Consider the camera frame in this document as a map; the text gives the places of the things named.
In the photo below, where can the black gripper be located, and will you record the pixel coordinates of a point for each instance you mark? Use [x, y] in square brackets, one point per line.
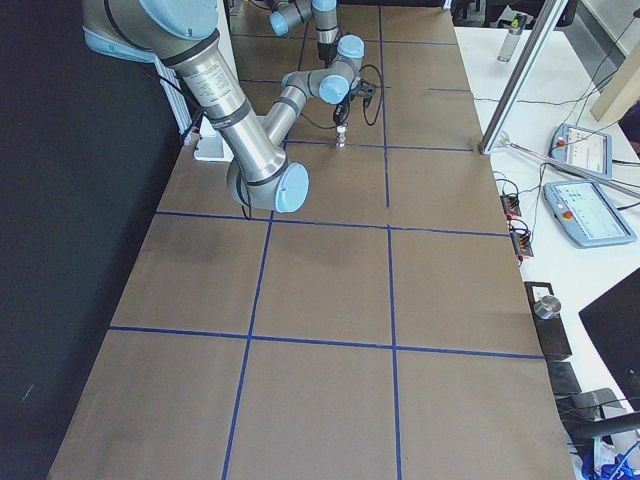
[341, 113]

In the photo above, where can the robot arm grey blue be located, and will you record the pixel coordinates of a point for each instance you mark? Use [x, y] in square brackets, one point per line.
[310, 20]
[184, 36]

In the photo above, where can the grey reacher grabber tool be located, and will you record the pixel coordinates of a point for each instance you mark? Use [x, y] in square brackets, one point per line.
[504, 141]

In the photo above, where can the orange black connector block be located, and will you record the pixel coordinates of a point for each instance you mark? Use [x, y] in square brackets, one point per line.
[511, 206]

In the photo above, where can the clear water bottle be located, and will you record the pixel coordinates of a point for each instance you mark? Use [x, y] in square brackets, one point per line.
[512, 37]

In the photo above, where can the brown paper table mat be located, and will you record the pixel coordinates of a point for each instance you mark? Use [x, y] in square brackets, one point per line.
[381, 332]

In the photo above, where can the far teach pendant tablet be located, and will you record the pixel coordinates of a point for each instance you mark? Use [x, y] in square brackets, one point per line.
[583, 148]

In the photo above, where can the teach pendant tablet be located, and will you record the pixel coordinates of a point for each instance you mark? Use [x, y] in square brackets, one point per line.
[587, 215]
[583, 148]

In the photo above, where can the near teach pendant tablet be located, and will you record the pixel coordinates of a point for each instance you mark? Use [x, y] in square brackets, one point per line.
[587, 215]

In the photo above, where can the silver metal cylinder weight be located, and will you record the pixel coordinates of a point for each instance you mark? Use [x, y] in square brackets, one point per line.
[547, 307]

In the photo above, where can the black monitor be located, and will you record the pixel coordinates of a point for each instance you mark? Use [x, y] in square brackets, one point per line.
[612, 323]

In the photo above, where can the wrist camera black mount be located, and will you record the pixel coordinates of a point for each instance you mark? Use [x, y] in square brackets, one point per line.
[364, 90]

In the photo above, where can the aluminium frame post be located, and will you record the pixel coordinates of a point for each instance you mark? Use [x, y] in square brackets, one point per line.
[545, 24]

